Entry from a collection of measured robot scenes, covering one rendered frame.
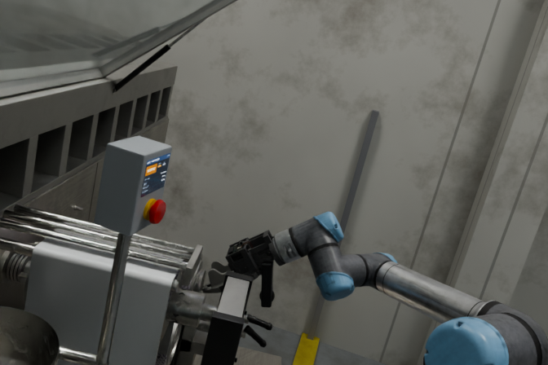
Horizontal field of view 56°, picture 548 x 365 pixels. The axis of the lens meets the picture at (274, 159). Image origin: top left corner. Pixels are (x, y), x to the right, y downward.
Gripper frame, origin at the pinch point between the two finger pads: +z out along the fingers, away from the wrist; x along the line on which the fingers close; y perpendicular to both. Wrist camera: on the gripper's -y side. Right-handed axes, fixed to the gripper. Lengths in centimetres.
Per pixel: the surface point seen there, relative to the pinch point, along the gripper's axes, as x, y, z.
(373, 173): -190, -47, -50
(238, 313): 41.7, 10.5, -19.1
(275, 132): -201, 0, -6
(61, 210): 4.7, 33.9, 19.8
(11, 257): 27.8, 32.2, 19.6
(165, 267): 32.5, 19.5, -8.0
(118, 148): 60, 42, -23
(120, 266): 57, 29, -15
